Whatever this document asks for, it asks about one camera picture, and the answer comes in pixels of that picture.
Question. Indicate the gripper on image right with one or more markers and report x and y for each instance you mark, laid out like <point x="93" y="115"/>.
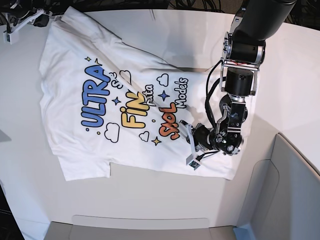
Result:
<point x="199" y="139"/>

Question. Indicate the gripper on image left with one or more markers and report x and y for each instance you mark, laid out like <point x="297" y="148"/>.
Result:
<point x="20" y="16"/>

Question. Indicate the white printed t-shirt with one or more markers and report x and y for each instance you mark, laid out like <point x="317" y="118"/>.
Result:
<point x="105" y="102"/>

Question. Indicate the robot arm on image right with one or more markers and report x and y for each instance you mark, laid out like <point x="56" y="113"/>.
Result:
<point x="244" y="48"/>

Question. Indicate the grey side panel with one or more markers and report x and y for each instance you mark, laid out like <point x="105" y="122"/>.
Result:
<point x="283" y="198"/>

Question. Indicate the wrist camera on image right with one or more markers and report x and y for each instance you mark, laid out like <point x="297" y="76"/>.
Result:
<point x="194" y="161"/>

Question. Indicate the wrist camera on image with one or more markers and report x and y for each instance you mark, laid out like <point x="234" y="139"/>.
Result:
<point x="194" y="161"/>
<point x="11" y="38"/>

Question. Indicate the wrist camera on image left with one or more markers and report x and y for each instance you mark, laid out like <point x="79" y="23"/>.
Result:
<point x="11" y="38"/>

